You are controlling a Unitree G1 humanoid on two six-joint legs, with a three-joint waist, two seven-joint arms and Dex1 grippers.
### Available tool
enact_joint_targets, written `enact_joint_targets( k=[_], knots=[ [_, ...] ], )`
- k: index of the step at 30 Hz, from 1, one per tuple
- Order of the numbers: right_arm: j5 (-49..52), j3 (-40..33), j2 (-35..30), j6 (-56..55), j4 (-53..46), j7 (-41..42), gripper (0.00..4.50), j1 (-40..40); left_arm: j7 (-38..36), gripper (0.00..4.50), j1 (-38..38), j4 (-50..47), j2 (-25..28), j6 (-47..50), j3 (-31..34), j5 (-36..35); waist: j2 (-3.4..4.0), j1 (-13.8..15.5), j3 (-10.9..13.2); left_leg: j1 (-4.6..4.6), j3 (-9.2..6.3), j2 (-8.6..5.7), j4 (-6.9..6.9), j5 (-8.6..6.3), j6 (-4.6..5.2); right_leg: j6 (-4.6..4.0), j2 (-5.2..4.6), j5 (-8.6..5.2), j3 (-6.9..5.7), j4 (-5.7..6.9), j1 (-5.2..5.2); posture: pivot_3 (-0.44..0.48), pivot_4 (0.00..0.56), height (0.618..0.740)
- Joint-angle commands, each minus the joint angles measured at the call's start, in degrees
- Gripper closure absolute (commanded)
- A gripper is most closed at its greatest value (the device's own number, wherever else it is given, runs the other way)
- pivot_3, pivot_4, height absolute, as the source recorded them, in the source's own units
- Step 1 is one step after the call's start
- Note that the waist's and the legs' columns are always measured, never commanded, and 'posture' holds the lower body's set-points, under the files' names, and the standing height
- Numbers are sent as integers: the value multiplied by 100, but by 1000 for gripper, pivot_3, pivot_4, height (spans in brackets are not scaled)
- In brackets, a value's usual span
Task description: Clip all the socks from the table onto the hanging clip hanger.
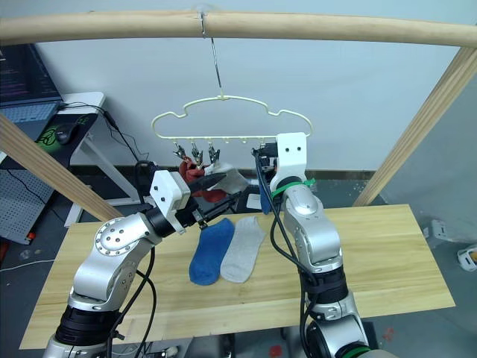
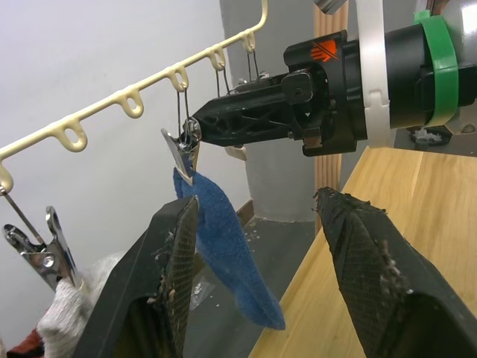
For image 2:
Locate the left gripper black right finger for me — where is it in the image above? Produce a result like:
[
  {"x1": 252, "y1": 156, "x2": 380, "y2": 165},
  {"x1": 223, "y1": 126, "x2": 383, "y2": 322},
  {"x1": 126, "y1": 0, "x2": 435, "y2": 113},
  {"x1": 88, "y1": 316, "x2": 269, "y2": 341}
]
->
[{"x1": 312, "y1": 186, "x2": 477, "y2": 358}]

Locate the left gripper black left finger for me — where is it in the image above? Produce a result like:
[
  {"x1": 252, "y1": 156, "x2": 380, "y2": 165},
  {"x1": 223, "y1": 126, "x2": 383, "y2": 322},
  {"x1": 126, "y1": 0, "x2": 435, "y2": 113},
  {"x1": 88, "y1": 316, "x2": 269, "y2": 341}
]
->
[{"x1": 74, "y1": 194, "x2": 201, "y2": 358}]

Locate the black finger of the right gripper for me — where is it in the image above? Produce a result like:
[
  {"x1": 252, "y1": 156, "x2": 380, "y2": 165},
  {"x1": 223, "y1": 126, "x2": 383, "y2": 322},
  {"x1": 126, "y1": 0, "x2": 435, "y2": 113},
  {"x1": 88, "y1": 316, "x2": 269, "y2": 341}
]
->
[
  {"x1": 233, "y1": 70, "x2": 313, "y2": 104},
  {"x1": 192, "y1": 92, "x2": 300, "y2": 146}
]

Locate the metal hanger clip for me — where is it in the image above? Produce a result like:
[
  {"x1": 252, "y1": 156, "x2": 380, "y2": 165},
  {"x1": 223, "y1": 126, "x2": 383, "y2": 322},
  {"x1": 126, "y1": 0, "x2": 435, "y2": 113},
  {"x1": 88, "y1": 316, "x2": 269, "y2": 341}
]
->
[
  {"x1": 245, "y1": 48, "x2": 271, "y2": 85},
  {"x1": 0, "y1": 186, "x2": 85, "y2": 292},
  {"x1": 215, "y1": 68, "x2": 249, "y2": 162},
  {"x1": 160, "y1": 84, "x2": 203, "y2": 187}
]

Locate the blue sock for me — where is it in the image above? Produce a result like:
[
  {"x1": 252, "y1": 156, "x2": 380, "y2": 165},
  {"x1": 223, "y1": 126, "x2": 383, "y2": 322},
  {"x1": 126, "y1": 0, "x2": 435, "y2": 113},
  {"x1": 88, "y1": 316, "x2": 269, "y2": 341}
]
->
[{"x1": 171, "y1": 166, "x2": 287, "y2": 331}]

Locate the white sock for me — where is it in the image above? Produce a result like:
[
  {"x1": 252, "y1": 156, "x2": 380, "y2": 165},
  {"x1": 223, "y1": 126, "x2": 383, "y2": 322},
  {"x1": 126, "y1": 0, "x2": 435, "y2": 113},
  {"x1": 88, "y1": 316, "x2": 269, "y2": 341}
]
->
[{"x1": 35, "y1": 251, "x2": 127, "y2": 358}]

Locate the cream clip hanger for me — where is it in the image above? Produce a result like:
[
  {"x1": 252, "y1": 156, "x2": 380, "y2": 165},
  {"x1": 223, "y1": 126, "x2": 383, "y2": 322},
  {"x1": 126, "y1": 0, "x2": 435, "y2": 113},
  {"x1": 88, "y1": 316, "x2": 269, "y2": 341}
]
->
[{"x1": 0, "y1": 0, "x2": 269, "y2": 195}]

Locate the clear plastic bag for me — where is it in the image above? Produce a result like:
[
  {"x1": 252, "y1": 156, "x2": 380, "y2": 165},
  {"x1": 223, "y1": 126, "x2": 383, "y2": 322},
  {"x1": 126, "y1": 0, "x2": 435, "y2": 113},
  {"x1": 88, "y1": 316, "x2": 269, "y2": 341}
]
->
[{"x1": 189, "y1": 277, "x2": 216, "y2": 311}]

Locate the green tape band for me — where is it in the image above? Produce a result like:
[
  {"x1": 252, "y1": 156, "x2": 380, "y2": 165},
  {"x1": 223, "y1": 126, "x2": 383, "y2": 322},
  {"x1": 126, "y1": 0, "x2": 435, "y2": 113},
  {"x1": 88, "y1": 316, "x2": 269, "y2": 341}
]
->
[{"x1": 412, "y1": 10, "x2": 462, "y2": 127}]

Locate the red sock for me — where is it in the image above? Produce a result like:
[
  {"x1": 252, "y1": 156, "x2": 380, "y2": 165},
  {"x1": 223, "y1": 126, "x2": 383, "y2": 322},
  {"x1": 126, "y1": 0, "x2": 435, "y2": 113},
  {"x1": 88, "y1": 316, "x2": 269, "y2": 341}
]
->
[{"x1": 5, "y1": 327, "x2": 45, "y2": 358}]

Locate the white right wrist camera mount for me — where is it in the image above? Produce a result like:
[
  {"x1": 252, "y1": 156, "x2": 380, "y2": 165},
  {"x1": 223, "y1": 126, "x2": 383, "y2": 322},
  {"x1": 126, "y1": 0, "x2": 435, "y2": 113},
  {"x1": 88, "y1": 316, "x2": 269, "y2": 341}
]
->
[{"x1": 352, "y1": 0, "x2": 396, "y2": 149}]

